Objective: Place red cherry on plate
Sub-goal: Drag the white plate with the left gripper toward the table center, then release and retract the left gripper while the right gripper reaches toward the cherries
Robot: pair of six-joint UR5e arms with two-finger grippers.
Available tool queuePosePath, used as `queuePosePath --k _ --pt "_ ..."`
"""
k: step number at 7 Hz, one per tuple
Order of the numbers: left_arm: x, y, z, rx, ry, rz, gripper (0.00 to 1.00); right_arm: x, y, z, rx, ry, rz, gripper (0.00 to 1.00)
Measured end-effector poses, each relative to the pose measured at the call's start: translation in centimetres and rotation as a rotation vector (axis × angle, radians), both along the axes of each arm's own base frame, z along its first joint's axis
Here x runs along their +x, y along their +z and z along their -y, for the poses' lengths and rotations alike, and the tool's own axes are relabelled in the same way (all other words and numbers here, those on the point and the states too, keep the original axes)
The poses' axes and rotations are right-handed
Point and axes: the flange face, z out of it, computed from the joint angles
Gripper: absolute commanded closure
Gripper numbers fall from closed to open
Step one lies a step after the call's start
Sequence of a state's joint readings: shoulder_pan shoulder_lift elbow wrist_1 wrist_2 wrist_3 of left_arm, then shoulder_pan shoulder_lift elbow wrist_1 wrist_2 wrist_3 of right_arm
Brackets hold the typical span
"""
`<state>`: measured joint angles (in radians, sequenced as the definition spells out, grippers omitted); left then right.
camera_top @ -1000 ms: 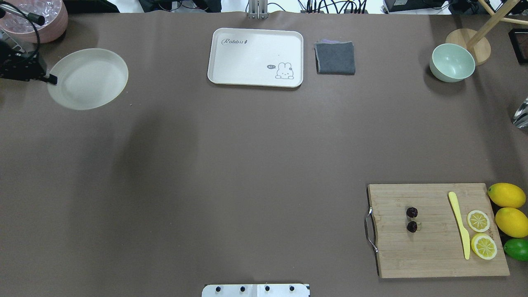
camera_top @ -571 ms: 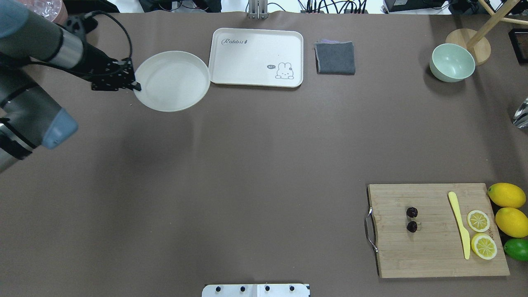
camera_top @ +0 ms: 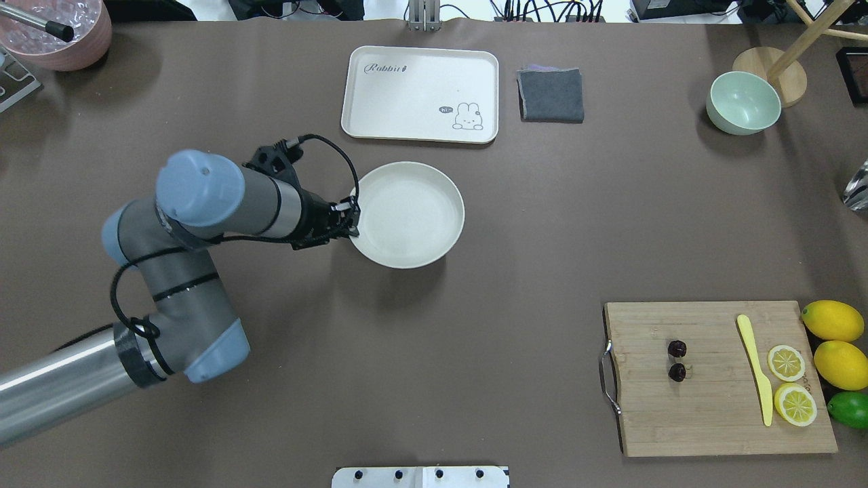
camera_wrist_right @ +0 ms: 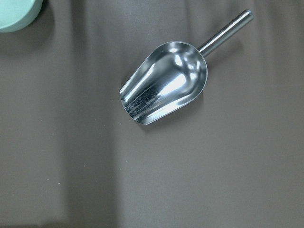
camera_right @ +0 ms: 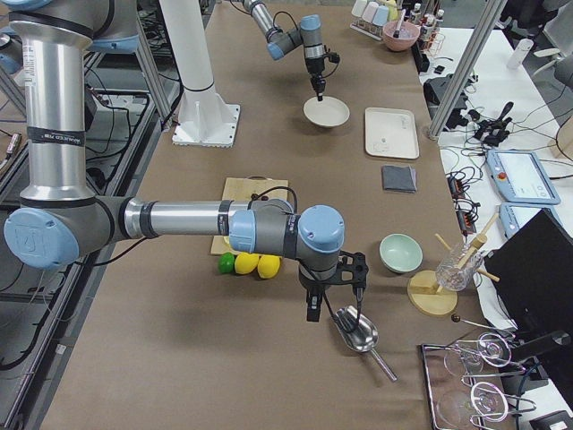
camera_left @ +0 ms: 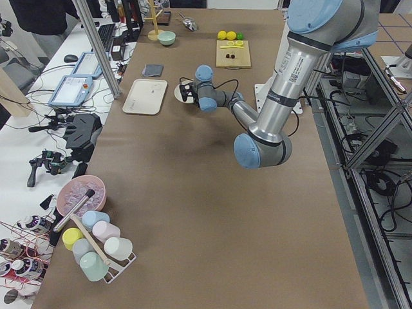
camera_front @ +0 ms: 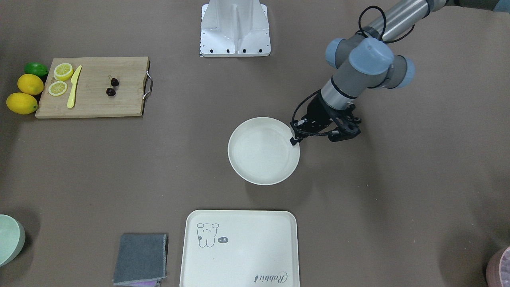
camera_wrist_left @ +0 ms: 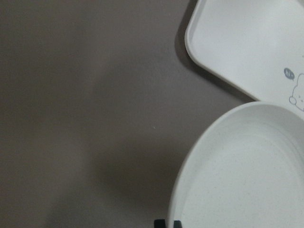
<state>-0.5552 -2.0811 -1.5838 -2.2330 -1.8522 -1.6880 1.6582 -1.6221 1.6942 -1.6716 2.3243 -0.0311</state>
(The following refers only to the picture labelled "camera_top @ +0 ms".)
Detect green lime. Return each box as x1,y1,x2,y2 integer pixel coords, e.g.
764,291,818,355
827,391,867,430

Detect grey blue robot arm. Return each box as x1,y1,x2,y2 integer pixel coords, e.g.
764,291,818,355
2,147,360,447

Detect upper yellow lemon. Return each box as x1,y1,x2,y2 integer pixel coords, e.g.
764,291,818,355
813,340,867,391

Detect cream rabbit tray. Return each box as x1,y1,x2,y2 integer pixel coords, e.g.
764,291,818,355
340,45,500,144

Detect bamboo cutting board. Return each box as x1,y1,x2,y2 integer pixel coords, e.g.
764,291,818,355
599,300,838,458

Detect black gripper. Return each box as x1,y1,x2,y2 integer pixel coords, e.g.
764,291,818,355
292,192,361,250

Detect grey folded cloth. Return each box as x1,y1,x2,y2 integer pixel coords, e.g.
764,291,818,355
517,65,585,124

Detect yellow lemon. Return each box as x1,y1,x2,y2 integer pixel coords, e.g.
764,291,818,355
801,300,865,342
813,340,867,391

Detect black metal scoop handle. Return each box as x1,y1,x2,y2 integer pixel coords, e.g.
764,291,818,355
1,2,75,41

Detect yellow plastic knife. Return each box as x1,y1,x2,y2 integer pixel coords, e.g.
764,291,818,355
736,313,774,428

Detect lower lemon slice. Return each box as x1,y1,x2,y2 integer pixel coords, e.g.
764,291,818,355
766,345,806,382

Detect pink bowl with ice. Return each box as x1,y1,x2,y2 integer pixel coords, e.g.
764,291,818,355
1,1,113,72

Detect wooden stand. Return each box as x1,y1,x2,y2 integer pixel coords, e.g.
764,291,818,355
732,1,867,108

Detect cream round plate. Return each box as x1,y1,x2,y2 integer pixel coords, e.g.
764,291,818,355
351,161,465,269

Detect upper lemon slice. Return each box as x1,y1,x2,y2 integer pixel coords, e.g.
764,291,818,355
773,382,818,427

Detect lemon slice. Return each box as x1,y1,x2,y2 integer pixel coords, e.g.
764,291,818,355
773,382,818,427
766,345,806,382

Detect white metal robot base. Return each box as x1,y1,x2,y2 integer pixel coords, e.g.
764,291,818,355
331,466,511,487

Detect dark red cherry upper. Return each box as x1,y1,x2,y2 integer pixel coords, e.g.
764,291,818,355
669,363,692,383

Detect lower yellow lemon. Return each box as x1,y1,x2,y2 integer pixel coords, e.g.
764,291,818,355
801,300,865,342

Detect mint green bowl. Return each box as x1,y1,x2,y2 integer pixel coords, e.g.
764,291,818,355
705,71,783,136

